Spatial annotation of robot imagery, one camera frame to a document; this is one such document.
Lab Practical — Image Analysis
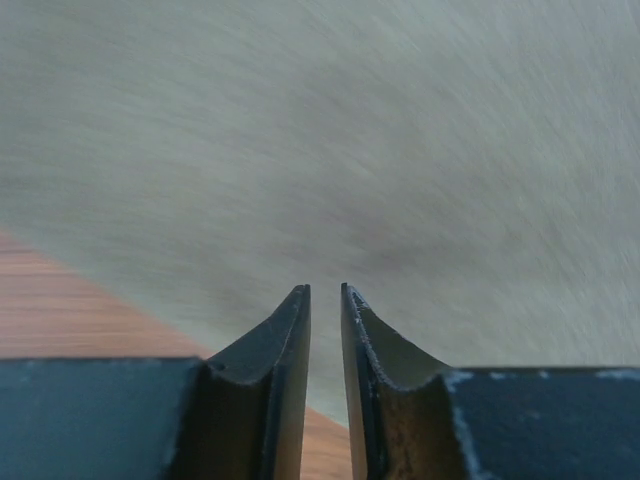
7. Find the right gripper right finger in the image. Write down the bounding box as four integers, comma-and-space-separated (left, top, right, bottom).
341, 283, 469, 479

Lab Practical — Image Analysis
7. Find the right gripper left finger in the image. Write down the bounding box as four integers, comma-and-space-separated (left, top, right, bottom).
172, 285, 311, 479

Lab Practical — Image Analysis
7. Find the brown cloth napkin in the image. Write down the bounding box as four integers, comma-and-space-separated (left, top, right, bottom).
1, 1, 639, 422

